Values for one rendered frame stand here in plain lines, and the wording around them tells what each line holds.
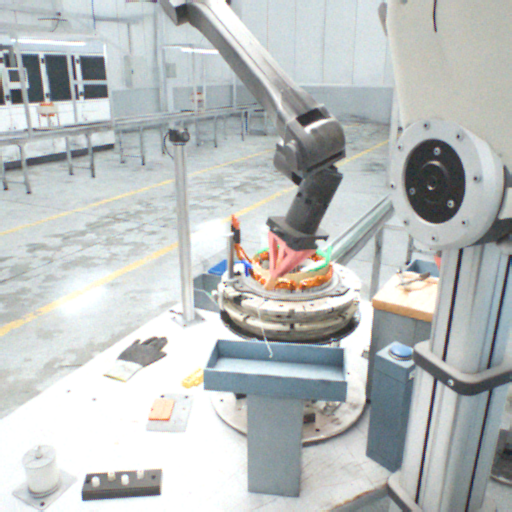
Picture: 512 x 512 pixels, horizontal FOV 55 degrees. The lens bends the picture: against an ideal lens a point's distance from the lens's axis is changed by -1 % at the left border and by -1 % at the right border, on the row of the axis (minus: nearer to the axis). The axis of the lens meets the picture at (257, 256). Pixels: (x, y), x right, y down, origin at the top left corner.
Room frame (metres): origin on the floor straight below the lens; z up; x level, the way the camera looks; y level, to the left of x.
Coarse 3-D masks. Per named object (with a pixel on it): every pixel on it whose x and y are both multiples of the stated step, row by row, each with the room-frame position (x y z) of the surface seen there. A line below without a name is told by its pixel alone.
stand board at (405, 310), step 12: (396, 276) 1.14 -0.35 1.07; (384, 288) 1.06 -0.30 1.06; (396, 288) 1.06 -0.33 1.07; (420, 288) 1.06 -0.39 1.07; (432, 288) 1.06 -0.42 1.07; (372, 300) 1.01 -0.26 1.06; (384, 300) 1.00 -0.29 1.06; (396, 300) 1.00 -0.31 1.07; (408, 300) 1.00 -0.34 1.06; (420, 300) 1.00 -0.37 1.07; (432, 300) 1.00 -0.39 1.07; (396, 312) 0.98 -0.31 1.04; (408, 312) 0.97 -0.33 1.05; (420, 312) 0.95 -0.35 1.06; (432, 312) 0.94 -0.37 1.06
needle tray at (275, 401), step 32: (224, 352) 0.83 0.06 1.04; (256, 352) 0.82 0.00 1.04; (288, 352) 0.81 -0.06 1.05; (320, 352) 0.80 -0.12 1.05; (224, 384) 0.72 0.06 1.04; (256, 384) 0.71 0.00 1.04; (288, 384) 0.71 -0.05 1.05; (320, 384) 0.70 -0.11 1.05; (256, 416) 0.73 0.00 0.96; (288, 416) 0.72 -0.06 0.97; (256, 448) 0.73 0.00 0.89; (288, 448) 0.72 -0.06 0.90; (256, 480) 0.73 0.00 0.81; (288, 480) 0.72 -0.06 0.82
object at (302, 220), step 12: (300, 192) 0.76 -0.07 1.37; (300, 204) 0.75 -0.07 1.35; (312, 204) 0.74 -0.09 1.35; (324, 204) 0.76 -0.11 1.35; (288, 216) 0.76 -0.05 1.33; (300, 216) 0.74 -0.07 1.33; (312, 216) 0.74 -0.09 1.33; (288, 228) 0.74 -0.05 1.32; (300, 228) 0.74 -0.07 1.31; (312, 228) 0.75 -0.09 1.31; (288, 240) 0.72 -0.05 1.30; (324, 240) 0.79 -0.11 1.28
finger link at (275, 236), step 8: (272, 232) 0.77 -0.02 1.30; (280, 232) 0.77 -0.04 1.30; (272, 240) 0.77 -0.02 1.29; (280, 240) 0.75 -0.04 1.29; (272, 248) 0.77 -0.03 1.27; (288, 248) 0.74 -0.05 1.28; (272, 256) 0.77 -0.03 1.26; (288, 256) 0.74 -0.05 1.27; (296, 256) 0.74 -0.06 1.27; (272, 264) 0.77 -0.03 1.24; (288, 264) 0.75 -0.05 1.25; (272, 272) 0.77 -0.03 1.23; (280, 272) 0.76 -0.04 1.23
